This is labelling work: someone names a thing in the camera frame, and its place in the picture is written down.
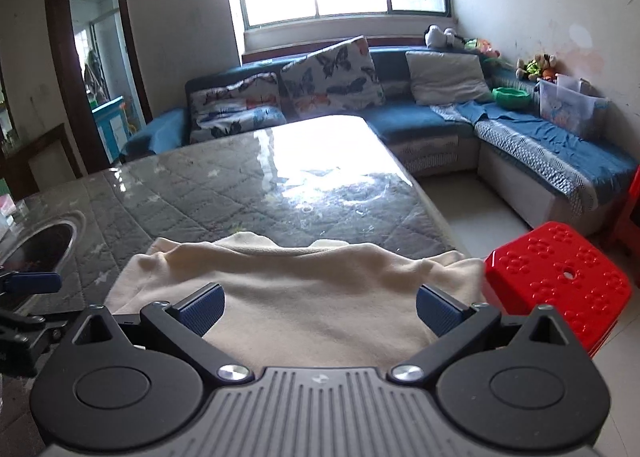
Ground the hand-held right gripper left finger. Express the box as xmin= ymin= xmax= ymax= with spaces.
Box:
xmin=70 ymin=282 xmax=255 ymax=384

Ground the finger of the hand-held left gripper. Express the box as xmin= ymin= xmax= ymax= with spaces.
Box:
xmin=0 ymin=270 xmax=62 ymax=294
xmin=0 ymin=308 xmax=47 ymax=339

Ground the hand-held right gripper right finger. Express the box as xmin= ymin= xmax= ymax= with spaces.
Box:
xmin=389 ymin=283 xmax=577 ymax=384

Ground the cream sweater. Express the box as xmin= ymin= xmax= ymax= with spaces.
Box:
xmin=104 ymin=231 xmax=490 ymax=371

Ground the round built-in induction cooktop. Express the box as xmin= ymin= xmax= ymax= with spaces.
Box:
xmin=0 ymin=216 xmax=87 ymax=288

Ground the dark wooden cabinet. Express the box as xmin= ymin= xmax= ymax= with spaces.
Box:
xmin=0 ymin=124 xmax=84 ymax=200

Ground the red plastic stool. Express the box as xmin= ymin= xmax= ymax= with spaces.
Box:
xmin=483 ymin=220 xmax=634 ymax=359

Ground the grey quilted table cover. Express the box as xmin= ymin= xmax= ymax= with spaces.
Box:
xmin=0 ymin=114 xmax=463 ymax=318

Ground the light blue cabinet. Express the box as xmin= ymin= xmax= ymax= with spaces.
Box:
xmin=91 ymin=96 xmax=127 ymax=164

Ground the blue corner sofa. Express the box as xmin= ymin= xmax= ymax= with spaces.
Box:
xmin=121 ymin=44 xmax=640 ymax=234

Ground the blue sofa cover cloth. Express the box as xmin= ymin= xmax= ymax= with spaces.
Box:
xmin=429 ymin=100 xmax=640 ymax=198

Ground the long butterfly print pillow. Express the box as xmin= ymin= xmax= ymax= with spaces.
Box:
xmin=188 ymin=72 xmax=288 ymax=146

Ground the red plastic chair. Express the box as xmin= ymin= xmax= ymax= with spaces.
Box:
xmin=611 ymin=165 xmax=640 ymax=249

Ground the green plastic bowl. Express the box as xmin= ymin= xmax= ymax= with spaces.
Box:
xmin=492 ymin=86 xmax=533 ymax=111

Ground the plain grey pillow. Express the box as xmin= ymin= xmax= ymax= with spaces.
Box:
xmin=405 ymin=50 xmax=494 ymax=106

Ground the clear plastic storage box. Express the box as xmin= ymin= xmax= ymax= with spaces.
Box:
xmin=536 ymin=74 xmax=610 ymax=141

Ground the large butterfly print pillow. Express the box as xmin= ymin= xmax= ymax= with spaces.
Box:
xmin=279 ymin=35 xmax=386 ymax=121

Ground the brown monkey plush toy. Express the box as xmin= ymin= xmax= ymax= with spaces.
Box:
xmin=514 ymin=52 xmax=559 ymax=83

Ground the orange plush toy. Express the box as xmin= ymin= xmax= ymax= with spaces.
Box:
xmin=464 ymin=37 xmax=501 ymax=61

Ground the panda plush toy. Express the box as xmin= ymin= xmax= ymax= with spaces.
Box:
xmin=424 ymin=24 xmax=459 ymax=49

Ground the brown door frame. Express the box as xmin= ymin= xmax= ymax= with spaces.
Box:
xmin=44 ymin=0 xmax=154 ymax=177

